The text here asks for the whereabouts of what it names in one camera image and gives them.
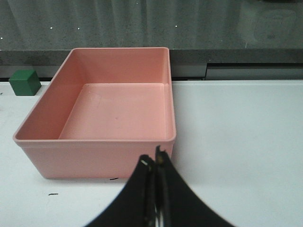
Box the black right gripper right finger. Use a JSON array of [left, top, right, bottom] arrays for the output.
[[155, 146, 233, 227]]

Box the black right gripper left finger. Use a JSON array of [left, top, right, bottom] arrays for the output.
[[87, 155, 155, 227]]

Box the pink plastic bin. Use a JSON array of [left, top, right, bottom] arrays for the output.
[[13, 47, 176, 178]]

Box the green cube block centre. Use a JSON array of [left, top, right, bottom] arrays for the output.
[[9, 70, 41, 96]]

